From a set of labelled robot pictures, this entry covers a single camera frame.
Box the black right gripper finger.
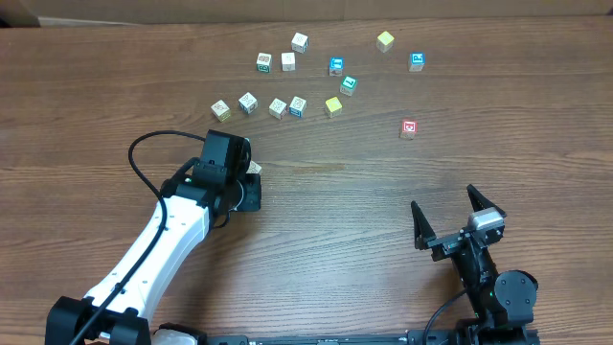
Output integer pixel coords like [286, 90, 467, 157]
[466, 184, 507, 217]
[411, 201, 437, 250]

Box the white I wooden block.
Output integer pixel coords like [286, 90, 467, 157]
[247, 161, 261, 173]

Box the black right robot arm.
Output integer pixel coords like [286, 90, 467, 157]
[407, 185, 540, 345]

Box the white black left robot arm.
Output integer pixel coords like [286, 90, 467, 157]
[45, 130, 261, 345]

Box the red P wooden block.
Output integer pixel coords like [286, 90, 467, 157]
[268, 98, 287, 120]

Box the yellow S wooden block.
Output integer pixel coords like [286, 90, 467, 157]
[211, 100, 231, 123]

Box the blue-sided white wooden block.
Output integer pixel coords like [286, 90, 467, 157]
[238, 92, 259, 114]

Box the red-top C wooden block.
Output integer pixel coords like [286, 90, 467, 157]
[399, 119, 418, 140]

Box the blue B wooden block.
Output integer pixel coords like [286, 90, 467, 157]
[289, 96, 307, 118]

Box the yellow-top face wooden block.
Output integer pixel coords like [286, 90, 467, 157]
[325, 97, 343, 118]

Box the green B wooden block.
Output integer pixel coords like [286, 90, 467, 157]
[256, 53, 272, 73]

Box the red-sided white wooden block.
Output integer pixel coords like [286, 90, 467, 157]
[281, 52, 296, 72]

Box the green-top L wooden block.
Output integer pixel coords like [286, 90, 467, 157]
[339, 76, 358, 97]

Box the blue-top P wooden block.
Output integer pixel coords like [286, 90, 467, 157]
[408, 52, 425, 72]

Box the teal J wooden block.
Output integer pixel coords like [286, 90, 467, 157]
[291, 33, 308, 54]

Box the plain yellow-top wooden block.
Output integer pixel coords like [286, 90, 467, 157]
[375, 31, 395, 53]

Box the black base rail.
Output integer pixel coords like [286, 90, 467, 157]
[152, 328, 542, 345]

